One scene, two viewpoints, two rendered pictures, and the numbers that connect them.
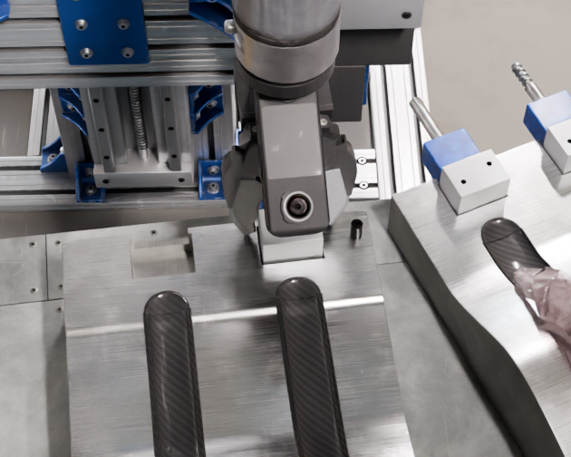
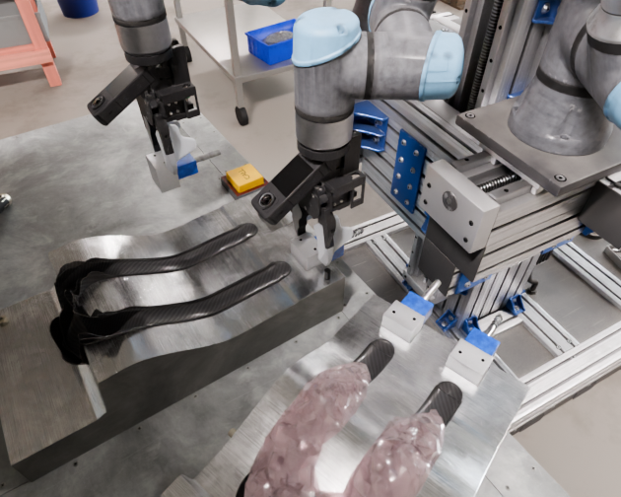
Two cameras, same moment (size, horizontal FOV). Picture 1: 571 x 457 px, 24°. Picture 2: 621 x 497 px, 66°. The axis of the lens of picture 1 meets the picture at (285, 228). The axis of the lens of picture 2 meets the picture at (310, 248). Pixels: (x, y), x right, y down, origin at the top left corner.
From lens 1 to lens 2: 0.71 m
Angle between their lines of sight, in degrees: 40
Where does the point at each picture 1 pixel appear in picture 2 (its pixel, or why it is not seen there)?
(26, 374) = not seen: hidden behind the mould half
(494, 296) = (337, 356)
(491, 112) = (611, 444)
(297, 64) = (301, 130)
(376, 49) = (461, 260)
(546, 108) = (478, 337)
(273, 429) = (205, 288)
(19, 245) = not seen: hidden behind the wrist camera
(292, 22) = (298, 97)
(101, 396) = (197, 228)
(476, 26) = not seen: outside the picture
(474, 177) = (400, 316)
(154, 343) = (231, 234)
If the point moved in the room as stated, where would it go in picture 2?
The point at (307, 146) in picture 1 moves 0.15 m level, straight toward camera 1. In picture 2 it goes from (293, 182) to (183, 213)
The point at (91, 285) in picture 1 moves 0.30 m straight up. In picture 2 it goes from (246, 204) to (226, 36)
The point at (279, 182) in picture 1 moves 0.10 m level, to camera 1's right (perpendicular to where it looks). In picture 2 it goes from (272, 185) to (304, 231)
